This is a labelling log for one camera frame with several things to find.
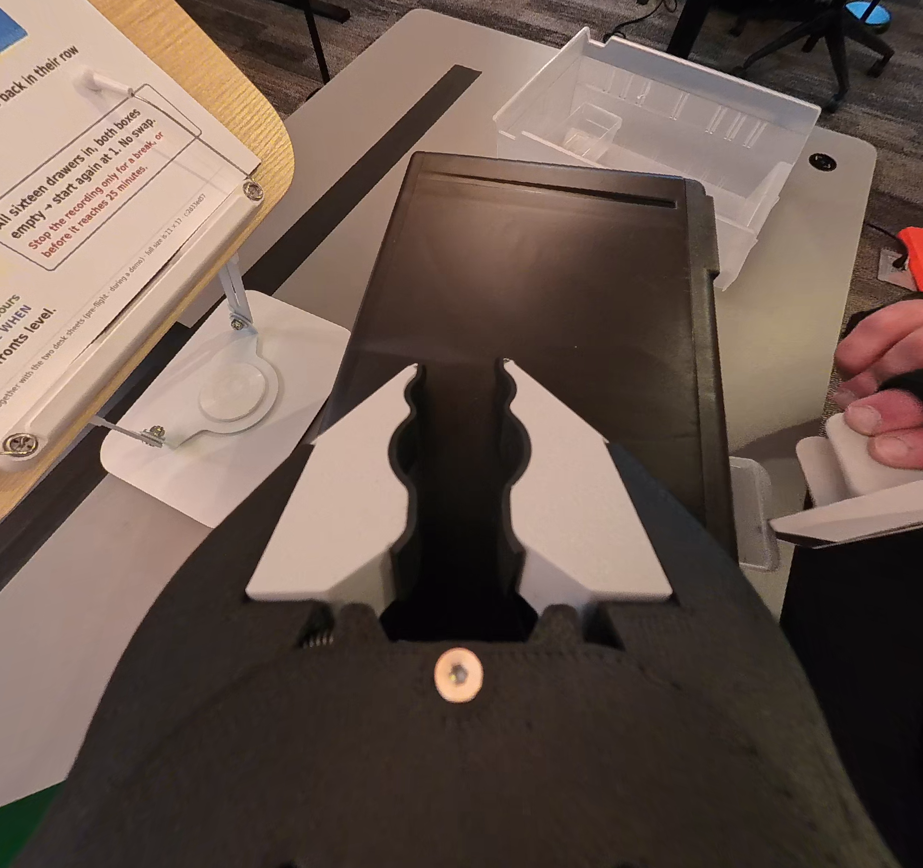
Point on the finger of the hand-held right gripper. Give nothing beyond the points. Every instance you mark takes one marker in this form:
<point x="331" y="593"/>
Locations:
<point x="865" y="514"/>

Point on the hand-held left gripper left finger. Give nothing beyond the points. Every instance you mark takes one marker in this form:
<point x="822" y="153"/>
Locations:
<point x="332" y="514"/>

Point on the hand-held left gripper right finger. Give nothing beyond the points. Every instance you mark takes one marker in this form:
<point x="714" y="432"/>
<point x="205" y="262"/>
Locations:
<point x="591" y="522"/>

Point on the clear plastic drawer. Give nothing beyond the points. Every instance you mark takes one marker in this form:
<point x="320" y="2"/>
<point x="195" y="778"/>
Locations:
<point x="595" y="132"/>
<point x="753" y="514"/>

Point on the black drawer cabinet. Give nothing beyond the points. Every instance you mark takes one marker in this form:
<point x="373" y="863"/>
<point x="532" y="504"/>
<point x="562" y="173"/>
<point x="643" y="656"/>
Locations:
<point x="541" y="269"/>

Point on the large clear plastic bin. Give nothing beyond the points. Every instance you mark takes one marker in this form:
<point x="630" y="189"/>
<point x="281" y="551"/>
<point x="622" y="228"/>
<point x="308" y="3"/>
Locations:
<point x="721" y="132"/>

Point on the red orange fabric item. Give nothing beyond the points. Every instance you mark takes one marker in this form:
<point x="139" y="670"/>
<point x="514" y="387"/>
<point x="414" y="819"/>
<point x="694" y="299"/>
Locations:
<point x="912" y="258"/>

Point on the black round desk grommet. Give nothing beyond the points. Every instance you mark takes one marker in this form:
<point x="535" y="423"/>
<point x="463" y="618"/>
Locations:
<point x="822" y="162"/>

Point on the printed instruction sheet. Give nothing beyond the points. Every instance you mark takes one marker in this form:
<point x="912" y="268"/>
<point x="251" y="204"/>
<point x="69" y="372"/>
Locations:
<point x="108" y="197"/>

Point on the black office chair blue seat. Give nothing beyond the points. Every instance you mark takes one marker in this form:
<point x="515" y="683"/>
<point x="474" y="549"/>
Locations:
<point x="829" y="24"/>

